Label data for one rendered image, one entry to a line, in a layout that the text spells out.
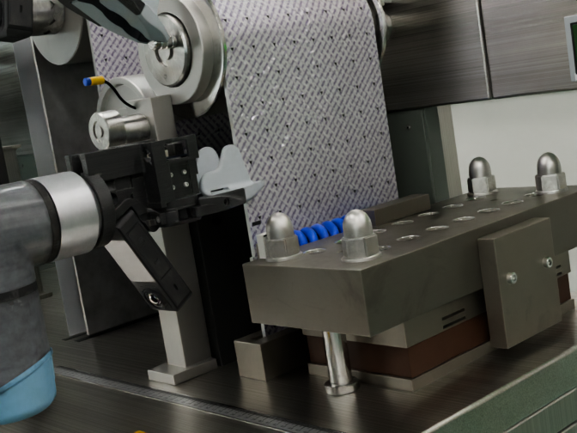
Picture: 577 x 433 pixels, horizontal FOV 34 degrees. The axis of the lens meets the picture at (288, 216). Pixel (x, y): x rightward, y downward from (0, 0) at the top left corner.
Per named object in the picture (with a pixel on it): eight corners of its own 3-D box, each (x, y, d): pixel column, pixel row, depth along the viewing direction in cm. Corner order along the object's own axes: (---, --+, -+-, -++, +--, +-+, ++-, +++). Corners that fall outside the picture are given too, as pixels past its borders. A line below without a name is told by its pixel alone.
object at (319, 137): (252, 256, 98) (222, 80, 95) (397, 211, 113) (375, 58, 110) (255, 257, 97) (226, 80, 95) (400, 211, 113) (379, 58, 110)
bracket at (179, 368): (145, 381, 103) (94, 106, 98) (191, 363, 107) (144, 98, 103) (171, 387, 99) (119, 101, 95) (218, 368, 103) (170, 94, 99)
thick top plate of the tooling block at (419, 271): (251, 322, 92) (241, 263, 91) (488, 234, 118) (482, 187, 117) (370, 338, 80) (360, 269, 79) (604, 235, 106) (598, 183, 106)
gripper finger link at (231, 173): (273, 136, 95) (201, 150, 89) (282, 193, 96) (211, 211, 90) (254, 138, 97) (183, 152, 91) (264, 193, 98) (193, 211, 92)
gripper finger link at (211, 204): (252, 186, 91) (180, 204, 86) (255, 202, 91) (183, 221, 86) (224, 188, 95) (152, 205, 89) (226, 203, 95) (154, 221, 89)
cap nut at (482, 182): (461, 197, 113) (456, 160, 112) (479, 191, 115) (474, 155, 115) (486, 196, 110) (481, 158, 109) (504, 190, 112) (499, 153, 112)
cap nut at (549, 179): (529, 194, 106) (524, 155, 105) (546, 188, 108) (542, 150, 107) (557, 194, 103) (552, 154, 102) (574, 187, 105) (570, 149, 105)
